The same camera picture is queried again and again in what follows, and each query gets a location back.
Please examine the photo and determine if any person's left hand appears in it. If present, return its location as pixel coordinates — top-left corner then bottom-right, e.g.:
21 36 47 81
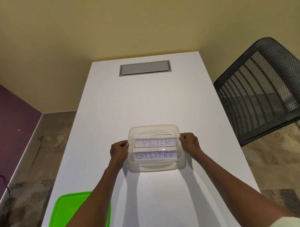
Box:
109 140 131 168

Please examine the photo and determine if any person's right hand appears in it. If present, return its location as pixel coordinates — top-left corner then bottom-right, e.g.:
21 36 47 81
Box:
178 132 204 161

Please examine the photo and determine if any clear plastic container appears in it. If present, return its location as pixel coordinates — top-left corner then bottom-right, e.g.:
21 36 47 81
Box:
127 124 187 174

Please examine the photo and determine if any person's right forearm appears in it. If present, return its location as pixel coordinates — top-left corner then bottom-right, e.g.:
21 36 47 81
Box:
191 147 300 227

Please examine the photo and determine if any person's left forearm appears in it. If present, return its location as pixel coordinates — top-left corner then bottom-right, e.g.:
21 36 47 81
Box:
55 161 126 227

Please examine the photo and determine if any white name card, short word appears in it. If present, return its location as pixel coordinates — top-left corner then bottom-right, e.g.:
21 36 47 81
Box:
133 137 179 149

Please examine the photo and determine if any white name card, long word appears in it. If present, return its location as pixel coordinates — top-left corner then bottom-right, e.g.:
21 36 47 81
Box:
132 148 181 163

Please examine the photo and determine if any black mesh office chair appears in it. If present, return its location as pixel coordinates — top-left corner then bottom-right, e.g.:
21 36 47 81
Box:
211 36 300 148

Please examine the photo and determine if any green plastic lid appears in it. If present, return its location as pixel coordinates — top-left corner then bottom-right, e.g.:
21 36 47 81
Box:
46 191 112 227

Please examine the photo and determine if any white shirt sleeve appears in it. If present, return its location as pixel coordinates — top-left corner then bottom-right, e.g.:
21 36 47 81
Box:
263 216 300 227

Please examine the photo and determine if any grey table cable hatch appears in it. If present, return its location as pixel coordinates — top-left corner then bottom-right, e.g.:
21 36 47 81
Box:
118 60 173 77

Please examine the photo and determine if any black cable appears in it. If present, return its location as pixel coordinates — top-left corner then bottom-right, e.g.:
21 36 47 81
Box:
0 172 14 197

